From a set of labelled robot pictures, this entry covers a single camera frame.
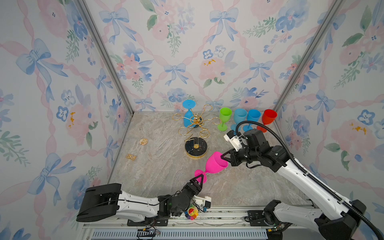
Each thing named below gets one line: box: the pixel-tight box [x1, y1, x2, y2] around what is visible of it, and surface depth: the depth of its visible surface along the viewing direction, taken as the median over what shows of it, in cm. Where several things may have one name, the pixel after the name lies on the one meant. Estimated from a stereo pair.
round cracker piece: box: [139, 138, 149, 146], surface depth 105 cm
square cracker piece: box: [126, 153, 137, 161], surface depth 97 cm
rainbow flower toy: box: [184, 203, 199, 221], surface depth 76 cm
